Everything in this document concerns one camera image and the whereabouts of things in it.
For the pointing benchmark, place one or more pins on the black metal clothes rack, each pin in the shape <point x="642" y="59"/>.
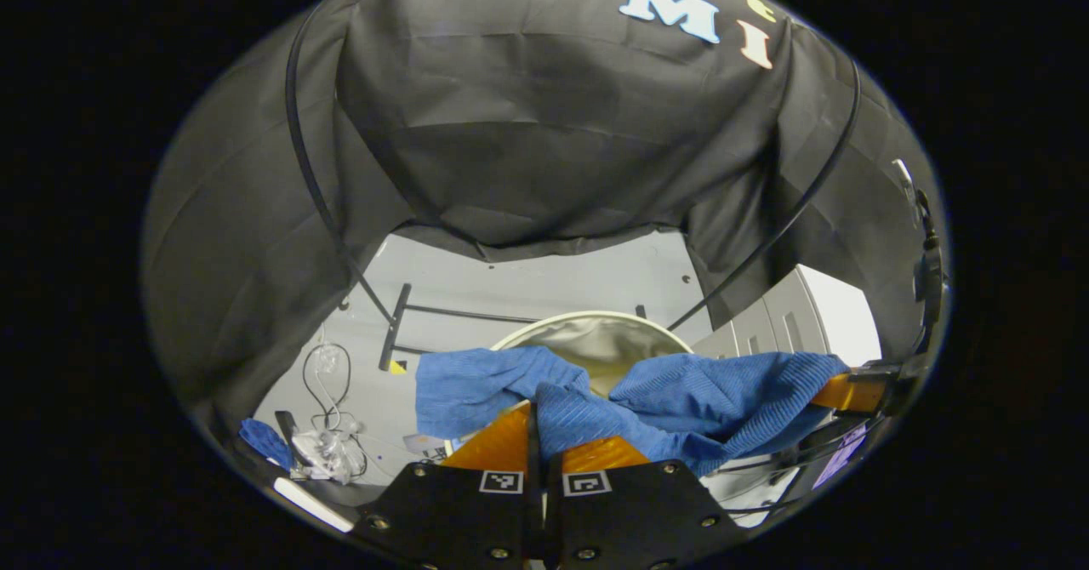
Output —
<point x="298" y="153"/>

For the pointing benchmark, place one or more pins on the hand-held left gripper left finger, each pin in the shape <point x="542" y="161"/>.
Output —
<point x="451" y="519"/>

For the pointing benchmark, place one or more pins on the clear plastic bag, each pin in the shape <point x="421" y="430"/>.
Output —
<point x="327" y="455"/>

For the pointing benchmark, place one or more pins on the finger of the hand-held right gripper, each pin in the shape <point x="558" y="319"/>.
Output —
<point x="842" y="393"/>

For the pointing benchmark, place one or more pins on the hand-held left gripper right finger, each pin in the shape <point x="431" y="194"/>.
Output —
<point x="638" y="519"/>

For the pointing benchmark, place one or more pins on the black backdrop cloth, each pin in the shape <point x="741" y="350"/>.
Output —
<point x="553" y="128"/>

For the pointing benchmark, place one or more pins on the small blue cloth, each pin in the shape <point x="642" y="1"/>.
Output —
<point x="265" y="442"/>

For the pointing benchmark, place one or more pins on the white drawer cabinet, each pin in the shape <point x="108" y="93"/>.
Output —
<point x="791" y="315"/>

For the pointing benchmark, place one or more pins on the beige laundry hamper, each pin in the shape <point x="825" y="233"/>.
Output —
<point x="604" y="340"/>

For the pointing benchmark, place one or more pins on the black equipment stand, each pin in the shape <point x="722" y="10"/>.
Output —
<point x="929" y="281"/>

